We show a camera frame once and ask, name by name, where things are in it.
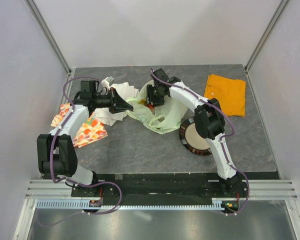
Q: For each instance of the right aluminium frame post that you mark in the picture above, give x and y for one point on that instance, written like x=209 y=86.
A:
x=266 y=33

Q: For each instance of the orange red fake fruit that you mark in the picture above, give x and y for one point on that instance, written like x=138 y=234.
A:
x=151 y=107

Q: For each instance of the light green plastic bag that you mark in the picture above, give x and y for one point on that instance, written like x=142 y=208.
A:
x=163 y=119

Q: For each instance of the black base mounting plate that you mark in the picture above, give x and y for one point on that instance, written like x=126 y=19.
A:
x=141 y=184

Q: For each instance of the dark rimmed ceramic plate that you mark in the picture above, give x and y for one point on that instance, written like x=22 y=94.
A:
x=191 y=140

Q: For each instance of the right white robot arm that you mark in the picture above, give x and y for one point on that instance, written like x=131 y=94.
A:
x=209 y=121

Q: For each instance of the left aluminium frame post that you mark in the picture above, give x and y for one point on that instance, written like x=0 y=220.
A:
x=32 y=5

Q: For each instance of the aluminium front rail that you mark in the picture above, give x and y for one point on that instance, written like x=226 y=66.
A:
x=258 y=190

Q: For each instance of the aluminium frame post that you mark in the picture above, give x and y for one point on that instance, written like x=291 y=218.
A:
x=32 y=5
x=266 y=33

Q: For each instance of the yellow fake fruit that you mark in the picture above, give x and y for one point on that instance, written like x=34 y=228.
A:
x=143 y=102

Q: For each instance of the grey slotted cable duct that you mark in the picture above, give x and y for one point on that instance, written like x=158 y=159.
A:
x=90 y=205

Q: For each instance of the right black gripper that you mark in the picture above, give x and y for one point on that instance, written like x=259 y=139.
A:
x=150 y=97

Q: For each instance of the orange folded cloth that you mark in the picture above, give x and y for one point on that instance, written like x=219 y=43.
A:
x=230 y=93

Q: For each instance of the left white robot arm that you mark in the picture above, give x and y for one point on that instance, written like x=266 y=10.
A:
x=56 y=153

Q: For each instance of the orange floral cloth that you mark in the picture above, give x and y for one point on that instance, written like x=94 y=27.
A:
x=91 y=130

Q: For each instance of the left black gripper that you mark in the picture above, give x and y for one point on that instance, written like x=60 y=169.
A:
x=116 y=103

